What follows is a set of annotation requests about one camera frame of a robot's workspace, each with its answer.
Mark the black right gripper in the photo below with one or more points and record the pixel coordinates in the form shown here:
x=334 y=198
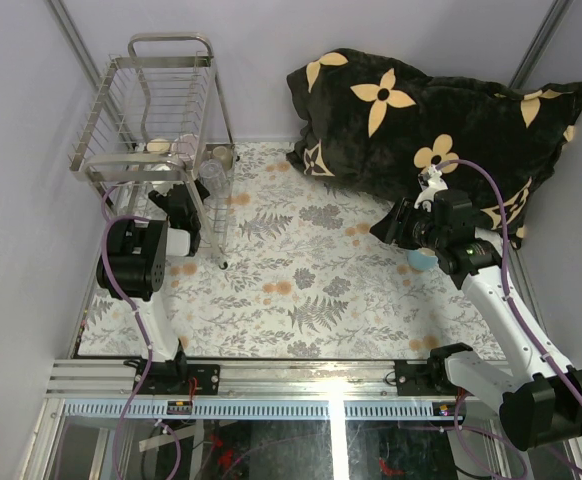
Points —
x=390 y=231

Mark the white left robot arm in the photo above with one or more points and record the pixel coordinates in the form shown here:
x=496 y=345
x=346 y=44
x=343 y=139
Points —
x=132 y=268

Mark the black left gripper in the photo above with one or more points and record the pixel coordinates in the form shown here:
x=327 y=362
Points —
x=159 y=199

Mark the pink ribbed ceramic mug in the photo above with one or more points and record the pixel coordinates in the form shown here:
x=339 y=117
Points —
x=185 y=147

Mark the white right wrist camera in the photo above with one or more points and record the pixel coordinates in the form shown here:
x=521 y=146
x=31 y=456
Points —
x=431 y=182

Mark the light blue ceramic mug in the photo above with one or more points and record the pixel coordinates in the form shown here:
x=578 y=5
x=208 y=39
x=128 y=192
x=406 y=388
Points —
x=422 y=259

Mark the olive green ceramic mug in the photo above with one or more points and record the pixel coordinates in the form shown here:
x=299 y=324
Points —
x=224 y=155

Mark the black floral plush pillow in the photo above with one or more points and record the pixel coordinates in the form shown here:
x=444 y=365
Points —
x=373 y=124

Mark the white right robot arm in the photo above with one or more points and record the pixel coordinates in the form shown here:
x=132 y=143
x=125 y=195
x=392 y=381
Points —
x=539 y=399

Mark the clear glass tumbler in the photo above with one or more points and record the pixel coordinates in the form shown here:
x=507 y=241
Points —
x=212 y=175

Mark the steel two-tier dish rack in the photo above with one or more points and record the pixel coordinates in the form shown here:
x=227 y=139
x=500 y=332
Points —
x=162 y=88

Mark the aluminium front rail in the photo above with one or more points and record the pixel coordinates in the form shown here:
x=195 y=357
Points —
x=247 y=389

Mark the floral patterned table mat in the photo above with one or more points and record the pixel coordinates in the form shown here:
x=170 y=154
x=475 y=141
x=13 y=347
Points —
x=307 y=279

